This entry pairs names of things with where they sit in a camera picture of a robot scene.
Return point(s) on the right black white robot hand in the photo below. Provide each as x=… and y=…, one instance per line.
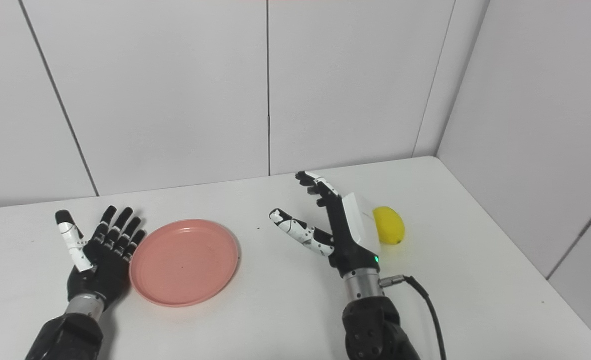
x=355, y=235

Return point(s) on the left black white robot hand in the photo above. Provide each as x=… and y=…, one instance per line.
x=103, y=275

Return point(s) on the yellow lemon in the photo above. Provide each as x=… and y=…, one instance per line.
x=391, y=225

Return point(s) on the pink round plate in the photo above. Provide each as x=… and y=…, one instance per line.
x=185, y=262

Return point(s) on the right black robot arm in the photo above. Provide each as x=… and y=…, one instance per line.
x=370, y=325

